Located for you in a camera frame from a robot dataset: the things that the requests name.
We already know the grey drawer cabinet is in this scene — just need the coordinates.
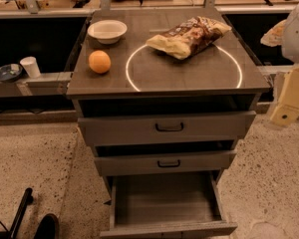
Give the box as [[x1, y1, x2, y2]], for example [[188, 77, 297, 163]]
[[66, 7, 272, 239]]

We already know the dark round plate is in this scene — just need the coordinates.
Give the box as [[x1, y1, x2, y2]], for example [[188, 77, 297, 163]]
[[0, 64, 23, 83]]

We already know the white bowl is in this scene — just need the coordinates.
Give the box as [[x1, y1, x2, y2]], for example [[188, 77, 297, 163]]
[[88, 20, 128, 45]]

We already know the brown chip bag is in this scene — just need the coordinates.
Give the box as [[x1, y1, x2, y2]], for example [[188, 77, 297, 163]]
[[146, 16, 231, 60]]

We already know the open bottom drawer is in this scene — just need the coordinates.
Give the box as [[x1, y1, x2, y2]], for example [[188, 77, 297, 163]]
[[100, 171, 237, 239]]

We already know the black pole on floor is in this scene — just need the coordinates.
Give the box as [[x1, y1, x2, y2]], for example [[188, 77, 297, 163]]
[[8, 187, 33, 239]]

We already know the white paper cup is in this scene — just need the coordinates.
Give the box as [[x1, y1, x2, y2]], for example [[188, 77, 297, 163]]
[[20, 57, 41, 78]]

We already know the orange fruit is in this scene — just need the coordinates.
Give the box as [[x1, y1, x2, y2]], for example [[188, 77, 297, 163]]
[[89, 51, 111, 74]]

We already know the black rounded base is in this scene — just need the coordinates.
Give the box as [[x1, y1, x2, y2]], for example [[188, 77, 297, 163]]
[[34, 213, 59, 239]]

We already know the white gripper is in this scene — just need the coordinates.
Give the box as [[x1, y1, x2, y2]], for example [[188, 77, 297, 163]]
[[260, 20, 299, 127]]

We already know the top drawer with handle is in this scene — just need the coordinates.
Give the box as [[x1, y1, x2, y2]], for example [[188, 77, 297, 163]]
[[78, 112, 256, 146]]

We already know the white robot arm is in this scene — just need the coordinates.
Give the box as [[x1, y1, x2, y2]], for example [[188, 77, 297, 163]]
[[260, 3, 299, 127]]

